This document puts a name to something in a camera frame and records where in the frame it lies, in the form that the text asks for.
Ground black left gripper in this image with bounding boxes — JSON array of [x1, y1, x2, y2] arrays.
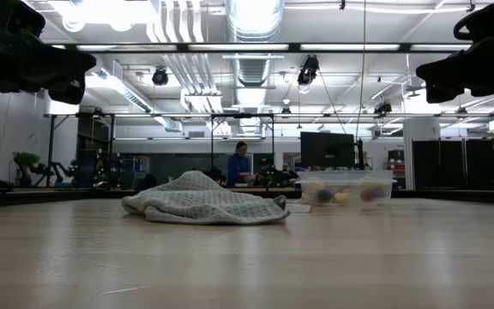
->
[[0, 0, 98, 106]]

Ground small red produce piece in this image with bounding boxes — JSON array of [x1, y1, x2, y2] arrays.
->
[[360, 187, 380, 203]]

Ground grey waffle dish cloth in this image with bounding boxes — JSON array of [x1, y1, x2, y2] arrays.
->
[[120, 170, 292, 227]]

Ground clear plastic tupperware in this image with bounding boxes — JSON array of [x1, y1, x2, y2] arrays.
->
[[294, 169, 399, 208]]

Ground black round ceiling fixture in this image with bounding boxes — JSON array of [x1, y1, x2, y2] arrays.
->
[[151, 68, 170, 87]]

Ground black partition panels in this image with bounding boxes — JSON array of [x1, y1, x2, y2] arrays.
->
[[412, 138, 494, 191]]

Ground green bushy background plant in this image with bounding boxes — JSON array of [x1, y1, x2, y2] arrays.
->
[[13, 151, 42, 188]]

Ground black monitor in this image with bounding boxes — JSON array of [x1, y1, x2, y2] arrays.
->
[[299, 130, 356, 169]]

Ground black overhead crossbar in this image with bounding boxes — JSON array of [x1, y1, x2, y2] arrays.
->
[[49, 41, 473, 54]]

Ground person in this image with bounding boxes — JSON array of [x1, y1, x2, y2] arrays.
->
[[226, 140, 252, 189]]

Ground small white block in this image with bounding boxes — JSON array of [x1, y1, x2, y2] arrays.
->
[[286, 203, 313, 215]]

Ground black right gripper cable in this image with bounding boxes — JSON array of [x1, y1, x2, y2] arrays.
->
[[452, 0, 494, 44]]

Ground thin hanging cable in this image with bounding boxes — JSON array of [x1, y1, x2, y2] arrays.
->
[[355, 0, 367, 130]]

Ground black aluminium table frame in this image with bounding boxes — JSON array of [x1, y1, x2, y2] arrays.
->
[[0, 187, 494, 210]]

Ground black hanging camera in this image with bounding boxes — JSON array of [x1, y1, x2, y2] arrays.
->
[[297, 54, 320, 86]]

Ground silver ventilation duct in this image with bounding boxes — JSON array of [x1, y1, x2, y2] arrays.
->
[[225, 0, 286, 87]]

